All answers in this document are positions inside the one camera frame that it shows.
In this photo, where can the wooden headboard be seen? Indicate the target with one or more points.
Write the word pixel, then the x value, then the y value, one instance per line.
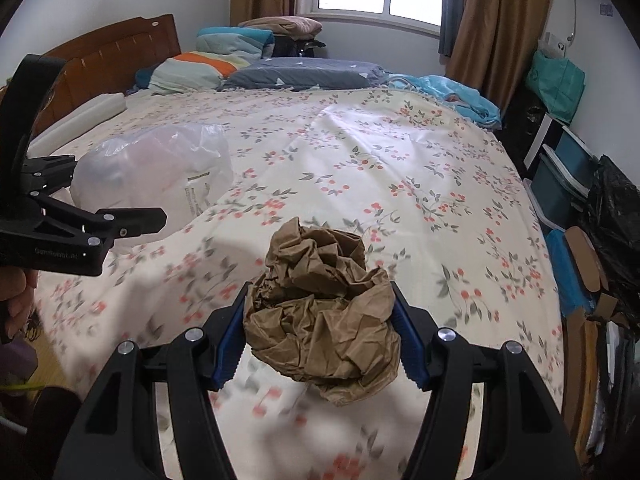
pixel 100 55

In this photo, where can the black garbage bag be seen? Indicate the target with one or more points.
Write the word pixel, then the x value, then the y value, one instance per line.
pixel 617 220

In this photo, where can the wall switch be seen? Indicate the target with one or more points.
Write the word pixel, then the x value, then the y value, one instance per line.
pixel 606 9

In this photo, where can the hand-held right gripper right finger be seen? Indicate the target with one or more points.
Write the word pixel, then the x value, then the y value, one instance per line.
pixel 407 345

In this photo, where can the brown paper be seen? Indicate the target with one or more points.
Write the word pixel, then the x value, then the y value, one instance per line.
pixel 320 320

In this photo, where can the blue storage drawer unit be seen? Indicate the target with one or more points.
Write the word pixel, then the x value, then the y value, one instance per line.
pixel 565 170

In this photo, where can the grey blue curtain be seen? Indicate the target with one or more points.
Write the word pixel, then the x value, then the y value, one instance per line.
pixel 452 5

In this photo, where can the grey blue pillow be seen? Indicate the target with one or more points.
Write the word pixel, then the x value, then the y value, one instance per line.
pixel 300 72

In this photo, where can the purple plastic bag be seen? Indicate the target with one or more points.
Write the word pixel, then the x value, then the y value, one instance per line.
pixel 15 360

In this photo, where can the blue flat bag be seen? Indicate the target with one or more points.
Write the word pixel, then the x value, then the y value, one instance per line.
pixel 567 270

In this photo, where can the flat cardboard pieces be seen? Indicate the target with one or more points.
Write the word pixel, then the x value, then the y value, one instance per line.
pixel 600 385

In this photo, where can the pink brown folded blanket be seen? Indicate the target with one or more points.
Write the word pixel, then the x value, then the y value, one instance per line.
pixel 280 25

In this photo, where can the person's left hand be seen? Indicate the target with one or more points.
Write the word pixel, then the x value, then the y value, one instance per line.
pixel 15 300

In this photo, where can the teal tote bag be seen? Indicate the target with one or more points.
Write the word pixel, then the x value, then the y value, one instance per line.
pixel 555 85

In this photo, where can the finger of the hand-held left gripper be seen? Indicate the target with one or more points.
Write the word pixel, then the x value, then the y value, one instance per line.
pixel 50 172
pixel 130 222

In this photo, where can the light blue blanket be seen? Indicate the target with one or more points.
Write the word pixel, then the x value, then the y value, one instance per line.
pixel 450 92

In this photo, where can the green orange striped pillow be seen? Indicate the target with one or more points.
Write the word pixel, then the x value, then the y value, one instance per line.
pixel 190 72

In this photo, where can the long white pillow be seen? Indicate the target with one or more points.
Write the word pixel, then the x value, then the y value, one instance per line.
pixel 85 120

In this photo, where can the clear plastic bag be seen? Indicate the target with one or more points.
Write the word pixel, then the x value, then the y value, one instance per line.
pixel 150 170

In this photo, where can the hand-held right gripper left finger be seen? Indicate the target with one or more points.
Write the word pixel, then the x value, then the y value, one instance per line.
pixel 227 350

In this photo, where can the floral bed sheet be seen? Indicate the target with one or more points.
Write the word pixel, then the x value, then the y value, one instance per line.
pixel 375 185

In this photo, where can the teal folded blanket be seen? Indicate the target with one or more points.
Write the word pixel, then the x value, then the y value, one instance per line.
pixel 230 42

